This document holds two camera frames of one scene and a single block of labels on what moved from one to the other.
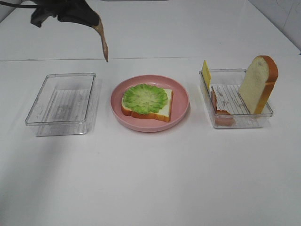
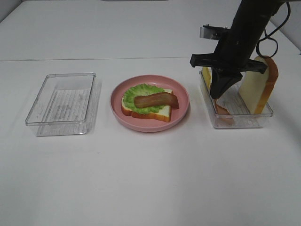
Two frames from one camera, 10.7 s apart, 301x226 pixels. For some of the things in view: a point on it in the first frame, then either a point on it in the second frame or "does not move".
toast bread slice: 256,87 does not move
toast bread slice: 164,113 does not move
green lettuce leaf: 145,98 does not move
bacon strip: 99,28 → 168,99
